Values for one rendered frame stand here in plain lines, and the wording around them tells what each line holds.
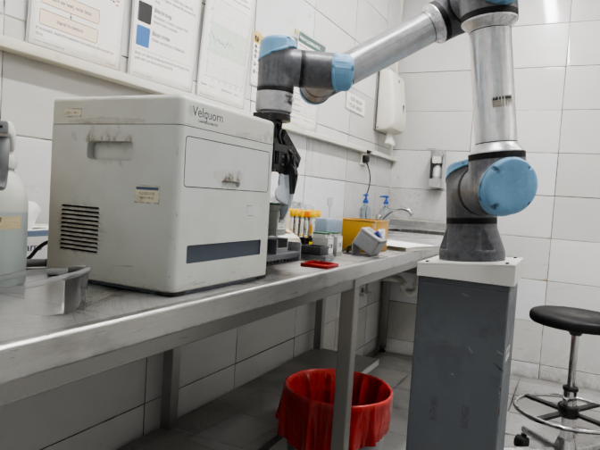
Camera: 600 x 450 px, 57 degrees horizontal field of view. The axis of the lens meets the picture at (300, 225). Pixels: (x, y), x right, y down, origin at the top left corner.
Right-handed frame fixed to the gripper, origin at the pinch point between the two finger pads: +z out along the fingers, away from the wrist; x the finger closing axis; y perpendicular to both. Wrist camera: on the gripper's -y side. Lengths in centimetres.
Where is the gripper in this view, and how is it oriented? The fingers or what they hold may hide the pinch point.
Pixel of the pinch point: (272, 212)
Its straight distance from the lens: 116.6
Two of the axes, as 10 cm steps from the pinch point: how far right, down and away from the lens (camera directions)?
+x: 8.9, 0.8, -4.4
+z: -0.7, 10.0, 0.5
